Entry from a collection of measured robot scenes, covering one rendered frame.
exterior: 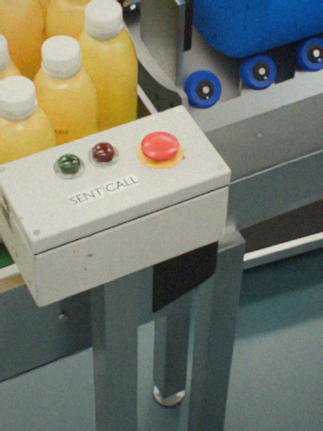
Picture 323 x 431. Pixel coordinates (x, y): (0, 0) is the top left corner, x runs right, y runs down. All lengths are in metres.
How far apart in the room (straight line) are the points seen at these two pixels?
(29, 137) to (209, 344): 0.74
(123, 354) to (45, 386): 0.96
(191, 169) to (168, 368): 1.05
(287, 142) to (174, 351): 0.70
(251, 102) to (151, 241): 0.35
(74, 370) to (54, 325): 0.93
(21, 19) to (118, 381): 0.42
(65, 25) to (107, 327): 0.33
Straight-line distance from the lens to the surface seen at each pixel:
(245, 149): 1.40
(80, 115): 1.18
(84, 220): 1.01
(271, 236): 2.25
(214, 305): 1.70
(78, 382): 2.21
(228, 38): 1.34
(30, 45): 1.29
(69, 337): 1.34
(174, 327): 1.97
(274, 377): 2.23
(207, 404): 1.93
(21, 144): 1.12
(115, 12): 1.20
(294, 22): 1.28
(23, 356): 1.33
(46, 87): 1.17
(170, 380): 2.10
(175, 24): 1.33
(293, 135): 1.43
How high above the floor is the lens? 1.86
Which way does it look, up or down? 49 degrees down
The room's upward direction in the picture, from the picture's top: 2 degrees clockwise
